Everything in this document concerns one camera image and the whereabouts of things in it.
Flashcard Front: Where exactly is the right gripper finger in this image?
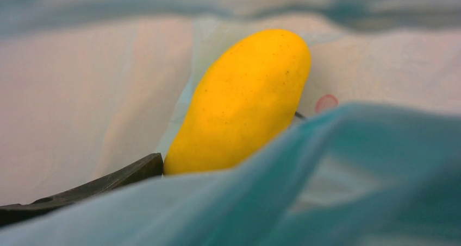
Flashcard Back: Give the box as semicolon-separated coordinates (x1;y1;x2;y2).
1;153;163;227

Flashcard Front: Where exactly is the light blue plastic bag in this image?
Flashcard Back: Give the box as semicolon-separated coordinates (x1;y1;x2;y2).
1;0;460;245

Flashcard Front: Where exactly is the yellow fake mango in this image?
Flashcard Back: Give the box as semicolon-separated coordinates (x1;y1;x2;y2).
164;29;311;175

